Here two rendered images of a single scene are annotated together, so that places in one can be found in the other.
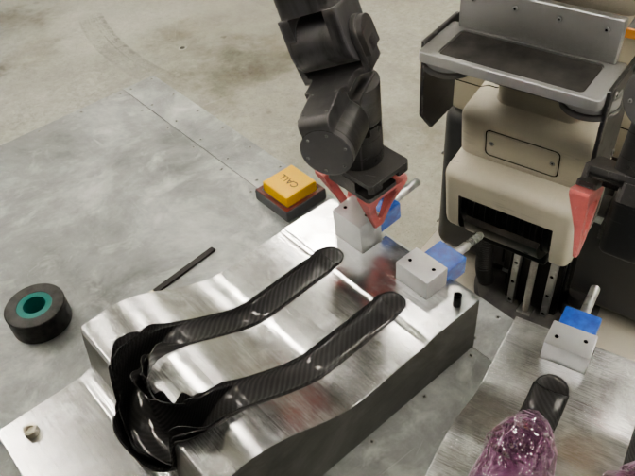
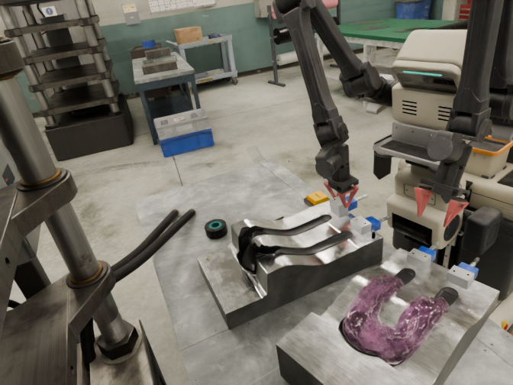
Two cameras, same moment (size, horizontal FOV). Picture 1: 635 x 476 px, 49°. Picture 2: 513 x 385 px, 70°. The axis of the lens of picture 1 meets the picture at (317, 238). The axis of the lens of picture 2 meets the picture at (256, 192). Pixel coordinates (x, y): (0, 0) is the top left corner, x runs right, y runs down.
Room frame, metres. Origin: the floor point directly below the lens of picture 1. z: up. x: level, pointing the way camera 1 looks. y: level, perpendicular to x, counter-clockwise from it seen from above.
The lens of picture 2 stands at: (-0.37, -0.09, 1.57)
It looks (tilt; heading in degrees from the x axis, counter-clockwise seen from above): 29 degrees down; 17
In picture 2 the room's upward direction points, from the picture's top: 8 degrees counter-clockwise
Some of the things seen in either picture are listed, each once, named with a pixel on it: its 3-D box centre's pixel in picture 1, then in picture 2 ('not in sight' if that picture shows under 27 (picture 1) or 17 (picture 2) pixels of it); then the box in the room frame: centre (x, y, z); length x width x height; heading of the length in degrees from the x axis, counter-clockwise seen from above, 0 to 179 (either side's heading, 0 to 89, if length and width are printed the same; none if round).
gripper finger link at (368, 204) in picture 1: (368, 193); (343, 192); (0.65, -0.07, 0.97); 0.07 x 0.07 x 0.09; 38
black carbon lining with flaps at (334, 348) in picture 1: (256, 338); (291, 236); (0.48, 0.08, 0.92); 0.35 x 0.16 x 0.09; 127
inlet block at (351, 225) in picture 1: (383, 207); (350, 202); (0.68, -0.09, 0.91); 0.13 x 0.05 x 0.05; 128
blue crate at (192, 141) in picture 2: not in sight; (185, 137); (3.37, 1.83, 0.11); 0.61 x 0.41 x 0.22; 121
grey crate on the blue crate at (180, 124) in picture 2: not in sight; (182, 124); (3.37, 1.82, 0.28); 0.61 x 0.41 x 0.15; 121
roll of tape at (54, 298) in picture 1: (38, 313); (216, 228); (0.64, 0.39, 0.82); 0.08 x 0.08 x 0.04
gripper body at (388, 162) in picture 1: (357, 143); (340, 172); (0.66, -0.06, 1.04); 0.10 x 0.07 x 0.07; 38
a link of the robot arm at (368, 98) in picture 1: (352, 101); (338, 155); (0.65, -0.05, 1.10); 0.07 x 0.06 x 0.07; 157
